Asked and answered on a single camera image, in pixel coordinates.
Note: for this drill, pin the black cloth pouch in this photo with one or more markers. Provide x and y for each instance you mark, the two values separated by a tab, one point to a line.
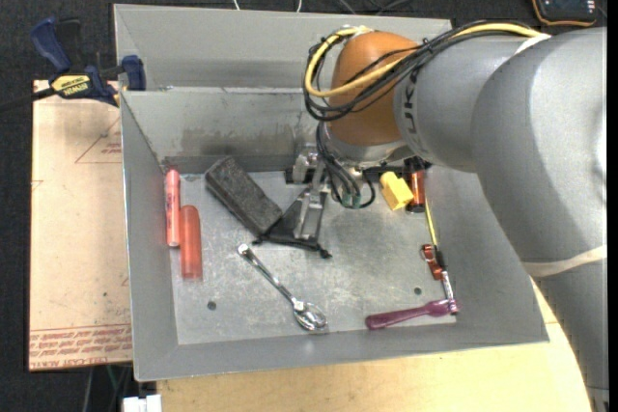
287	227

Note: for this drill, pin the pink marker pen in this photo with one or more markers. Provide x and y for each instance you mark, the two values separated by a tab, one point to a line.
172	207

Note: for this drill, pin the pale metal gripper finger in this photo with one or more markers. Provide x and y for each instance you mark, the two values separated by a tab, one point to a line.
318	222
304	219

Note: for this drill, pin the dark grey flat block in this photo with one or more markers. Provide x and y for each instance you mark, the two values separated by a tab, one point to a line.
244	195

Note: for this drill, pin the silver metal spoon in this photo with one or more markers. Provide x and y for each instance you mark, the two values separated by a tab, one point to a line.
280	287

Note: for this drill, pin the yellow thin stick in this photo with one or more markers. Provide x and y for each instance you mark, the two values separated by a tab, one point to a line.
431	227

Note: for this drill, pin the orange-brown cylinder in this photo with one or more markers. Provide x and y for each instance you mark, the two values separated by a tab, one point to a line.
417	193

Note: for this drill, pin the purple plastic spoon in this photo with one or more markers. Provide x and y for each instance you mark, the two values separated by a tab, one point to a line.
401	316

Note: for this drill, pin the grey metal bin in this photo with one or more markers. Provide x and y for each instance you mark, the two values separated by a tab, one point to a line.
338	284

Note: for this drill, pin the brown cardboard board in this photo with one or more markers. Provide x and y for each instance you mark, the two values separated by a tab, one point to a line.
77	231

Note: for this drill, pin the small white and purple pen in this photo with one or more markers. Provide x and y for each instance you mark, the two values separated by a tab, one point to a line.
449	292

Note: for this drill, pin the orange plastic tube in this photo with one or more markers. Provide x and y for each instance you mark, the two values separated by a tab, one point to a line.
190	241

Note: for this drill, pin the yellow toy block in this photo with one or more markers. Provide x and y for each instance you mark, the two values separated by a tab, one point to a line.
397	192

